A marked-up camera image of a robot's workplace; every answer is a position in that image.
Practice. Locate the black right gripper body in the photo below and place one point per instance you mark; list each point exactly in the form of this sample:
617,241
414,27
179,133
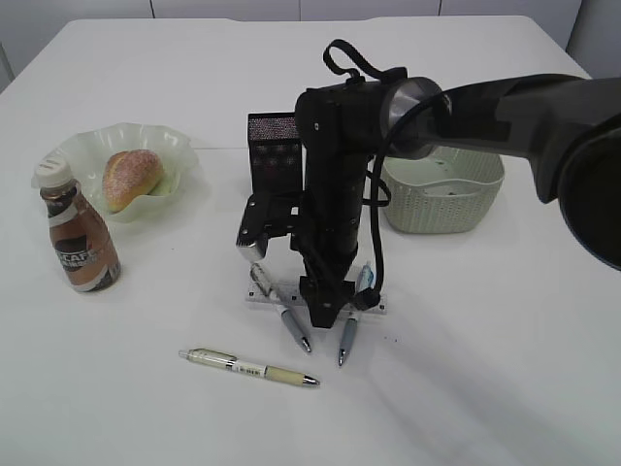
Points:
321,292

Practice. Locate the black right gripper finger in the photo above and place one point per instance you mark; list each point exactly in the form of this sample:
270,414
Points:
323,314

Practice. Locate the clear plastic ruler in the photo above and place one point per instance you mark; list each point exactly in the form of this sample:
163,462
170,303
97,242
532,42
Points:
290,291

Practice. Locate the sugared bread roll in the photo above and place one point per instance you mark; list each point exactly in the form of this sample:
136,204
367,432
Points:
129,174

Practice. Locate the brown coffee bottle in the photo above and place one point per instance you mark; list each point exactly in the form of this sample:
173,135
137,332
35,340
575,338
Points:
78,235

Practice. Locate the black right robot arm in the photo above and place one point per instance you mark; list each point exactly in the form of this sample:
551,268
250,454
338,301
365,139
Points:
566,127

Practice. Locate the blue-grey pen right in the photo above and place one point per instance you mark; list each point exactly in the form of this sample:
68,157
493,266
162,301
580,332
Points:
364,280

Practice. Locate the grey pen left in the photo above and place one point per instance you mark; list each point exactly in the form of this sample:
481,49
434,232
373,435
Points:
288,317

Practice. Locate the cream white pen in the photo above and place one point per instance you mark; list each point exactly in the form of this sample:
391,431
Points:
255,370

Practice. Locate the black mesh pen holder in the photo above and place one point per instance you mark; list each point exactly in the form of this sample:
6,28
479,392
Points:
275,153

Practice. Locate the grey-green woven plastic basket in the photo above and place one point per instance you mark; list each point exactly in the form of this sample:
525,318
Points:
449,191

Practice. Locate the pale green wavy plate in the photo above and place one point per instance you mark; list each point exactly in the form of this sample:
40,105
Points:
88,153

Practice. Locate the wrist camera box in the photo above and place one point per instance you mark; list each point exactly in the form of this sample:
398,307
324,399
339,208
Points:
266,216

